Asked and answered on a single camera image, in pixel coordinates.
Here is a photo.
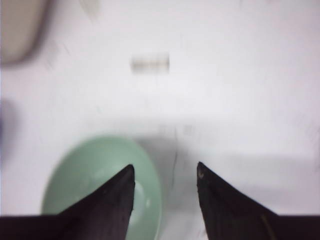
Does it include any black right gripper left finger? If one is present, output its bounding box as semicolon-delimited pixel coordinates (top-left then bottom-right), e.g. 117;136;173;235
0;164;135;240

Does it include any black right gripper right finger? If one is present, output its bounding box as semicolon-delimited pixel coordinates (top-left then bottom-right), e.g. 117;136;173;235
196;162;320;240

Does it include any green bowl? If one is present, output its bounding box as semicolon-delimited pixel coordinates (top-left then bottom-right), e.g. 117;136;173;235
41;136;163;240

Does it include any cream and chrome toaster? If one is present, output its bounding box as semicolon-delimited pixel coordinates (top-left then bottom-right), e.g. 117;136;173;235
0;0;52;65

